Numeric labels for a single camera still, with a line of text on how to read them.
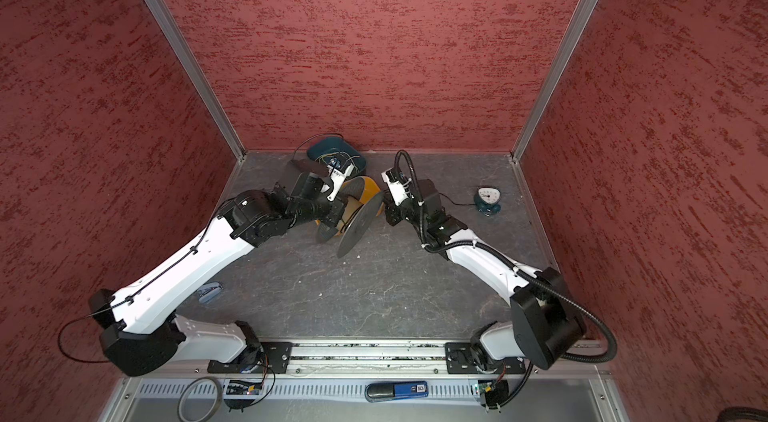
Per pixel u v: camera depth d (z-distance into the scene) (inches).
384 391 25.9
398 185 27.4
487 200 40.4
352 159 44.6
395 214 28.5
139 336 15.5
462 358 29.2
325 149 45.9
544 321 16.5
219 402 27.2
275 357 29.3
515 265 18.7
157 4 31.2
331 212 23.6
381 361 29.8
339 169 22.8
